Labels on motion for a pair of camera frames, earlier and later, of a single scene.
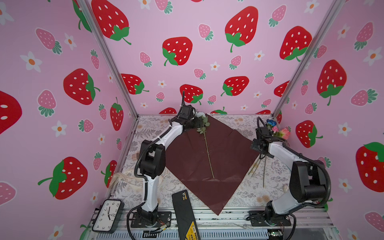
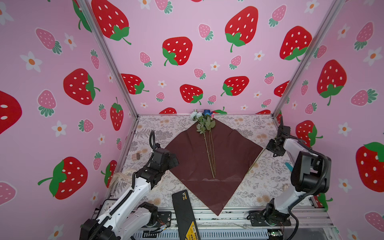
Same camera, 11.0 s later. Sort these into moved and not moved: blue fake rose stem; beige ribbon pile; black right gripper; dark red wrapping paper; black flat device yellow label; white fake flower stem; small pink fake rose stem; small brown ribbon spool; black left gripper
Moved: small pink fake rose stem; black left gripper; blue fake rose stem; black right gripper
Not moved: small brown ribbon spool; black flat device yellow label; beige ribbon pile; dark red wrapping paper; white fake flower stem
